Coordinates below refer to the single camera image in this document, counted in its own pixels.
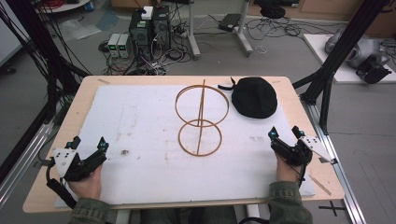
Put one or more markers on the black computer tower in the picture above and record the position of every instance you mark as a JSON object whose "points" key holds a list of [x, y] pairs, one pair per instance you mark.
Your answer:
{"points": [[140, 35], [161, 28]]}

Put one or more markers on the white box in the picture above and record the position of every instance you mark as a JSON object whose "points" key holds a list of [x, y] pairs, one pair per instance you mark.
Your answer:
{"points": [[147, 12]]}

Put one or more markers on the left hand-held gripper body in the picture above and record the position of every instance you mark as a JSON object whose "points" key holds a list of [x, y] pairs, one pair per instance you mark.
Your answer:
{"points": [[70, 168]]}

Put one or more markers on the grey shell-shaped object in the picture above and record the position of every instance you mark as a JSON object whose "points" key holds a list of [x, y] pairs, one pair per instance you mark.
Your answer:
{"points": [[362, 49]]}

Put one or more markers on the black round stool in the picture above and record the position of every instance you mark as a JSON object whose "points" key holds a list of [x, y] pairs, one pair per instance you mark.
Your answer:
{"points": [[273, 11]]}

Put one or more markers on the white foam mat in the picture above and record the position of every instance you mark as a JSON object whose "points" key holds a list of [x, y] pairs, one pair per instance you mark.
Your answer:
{"points": [[149, 174]]}

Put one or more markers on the thin wooden stick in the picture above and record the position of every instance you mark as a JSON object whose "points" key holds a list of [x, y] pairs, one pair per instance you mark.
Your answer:
{"points": [[320, 185]]}

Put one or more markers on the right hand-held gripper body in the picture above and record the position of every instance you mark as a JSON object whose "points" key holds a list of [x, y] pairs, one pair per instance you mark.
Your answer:
{"points": [[292, 154]]}

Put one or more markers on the flat black box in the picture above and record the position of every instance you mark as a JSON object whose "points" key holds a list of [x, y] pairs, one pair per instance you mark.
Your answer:
{"points": [[229, 22]]}

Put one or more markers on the black device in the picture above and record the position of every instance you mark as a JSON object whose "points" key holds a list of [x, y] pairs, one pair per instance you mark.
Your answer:
{"points": [[373, 71]]}

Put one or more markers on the white platform board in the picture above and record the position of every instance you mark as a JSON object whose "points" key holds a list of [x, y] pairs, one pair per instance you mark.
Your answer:
{"points": [[320, 53]]}

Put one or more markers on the person's left hand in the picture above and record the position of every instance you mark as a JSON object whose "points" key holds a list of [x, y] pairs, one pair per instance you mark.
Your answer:
{"points": [[88, 186]]}

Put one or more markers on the grey power supply unit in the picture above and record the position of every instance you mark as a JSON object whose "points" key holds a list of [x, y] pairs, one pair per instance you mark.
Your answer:
{"points": [[113, 45], [123, 46]]}

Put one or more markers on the aluminium rail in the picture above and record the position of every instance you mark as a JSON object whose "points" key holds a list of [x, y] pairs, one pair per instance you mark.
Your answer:
{"points": [[339, 174], [21, 155]]}

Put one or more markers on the white round table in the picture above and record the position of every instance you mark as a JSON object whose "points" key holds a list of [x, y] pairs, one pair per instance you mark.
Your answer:
{"points": [[67, 6]]}

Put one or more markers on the clear plastic sheet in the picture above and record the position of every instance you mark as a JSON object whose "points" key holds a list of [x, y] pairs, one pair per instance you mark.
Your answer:
{"points": [[79, 29]]}

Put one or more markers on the black frame stand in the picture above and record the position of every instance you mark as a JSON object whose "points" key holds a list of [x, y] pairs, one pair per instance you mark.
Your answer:
{"points": [[345, 46], [34, 37]]}

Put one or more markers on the person's right hand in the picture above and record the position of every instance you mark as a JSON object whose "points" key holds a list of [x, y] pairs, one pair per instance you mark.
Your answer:
{"points": [[286, 172]]}

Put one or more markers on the blue tape roll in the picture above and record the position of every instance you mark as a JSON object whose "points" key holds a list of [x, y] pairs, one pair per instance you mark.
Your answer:
{"points": [[89, 6]]}

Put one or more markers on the black hat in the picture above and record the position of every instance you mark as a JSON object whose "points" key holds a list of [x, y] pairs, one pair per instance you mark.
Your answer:
{"points": [[253, 98]]}

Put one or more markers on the white desk leg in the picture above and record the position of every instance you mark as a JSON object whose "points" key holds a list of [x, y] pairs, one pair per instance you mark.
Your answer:
{"points": [[193, 34], [243, 34]]}

